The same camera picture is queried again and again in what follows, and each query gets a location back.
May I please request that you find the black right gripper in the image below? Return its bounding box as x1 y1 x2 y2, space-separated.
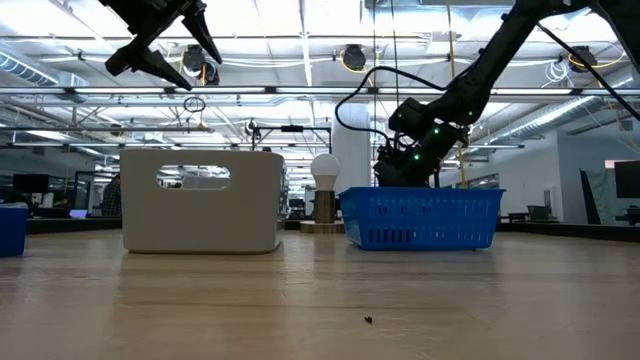
372 144 409 189

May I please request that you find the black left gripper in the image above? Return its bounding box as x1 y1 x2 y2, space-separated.
97 0 224 92

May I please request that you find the blue rectangular bar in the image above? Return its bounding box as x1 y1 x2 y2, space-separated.
0 202 30 259

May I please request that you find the white building column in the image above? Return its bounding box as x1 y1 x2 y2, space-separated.
332 102 374 194

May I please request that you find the blue plastic basket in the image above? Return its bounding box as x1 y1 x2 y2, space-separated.
338 186 506 252

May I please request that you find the white bulb on wooden stand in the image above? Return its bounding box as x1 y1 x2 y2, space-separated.
299 153 346 235

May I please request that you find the person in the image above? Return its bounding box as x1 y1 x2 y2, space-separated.
101 172 123 218

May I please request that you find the grey plastic bin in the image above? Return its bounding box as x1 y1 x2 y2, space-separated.
118 148 286 255

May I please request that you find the dark leaning panel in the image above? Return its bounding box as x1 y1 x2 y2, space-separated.
579 168 606 225

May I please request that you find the black ceiling cable reel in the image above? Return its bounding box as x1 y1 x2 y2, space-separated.
342 43 368 72
569 44 599 74
182 43 221 86

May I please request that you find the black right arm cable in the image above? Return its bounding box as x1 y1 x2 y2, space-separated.
333 65 451 144

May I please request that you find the black background rig frame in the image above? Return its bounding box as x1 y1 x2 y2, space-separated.
249 124 334 154

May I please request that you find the black aluminium table frame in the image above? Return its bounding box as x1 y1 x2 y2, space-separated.
27 215 640 242

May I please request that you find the black wall screen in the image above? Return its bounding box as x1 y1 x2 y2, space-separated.
613 160 640 200

